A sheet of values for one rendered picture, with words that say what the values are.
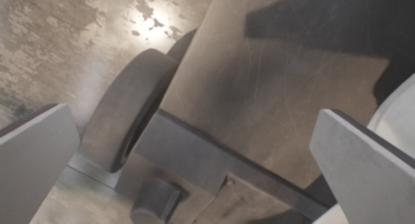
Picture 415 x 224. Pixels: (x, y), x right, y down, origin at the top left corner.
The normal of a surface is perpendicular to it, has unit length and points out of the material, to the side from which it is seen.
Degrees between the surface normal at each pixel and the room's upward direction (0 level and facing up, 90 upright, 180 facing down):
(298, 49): 0
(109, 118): 24
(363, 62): 0
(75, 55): 0
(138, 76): 61
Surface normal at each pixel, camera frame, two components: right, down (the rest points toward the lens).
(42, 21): -0.18, 0.47
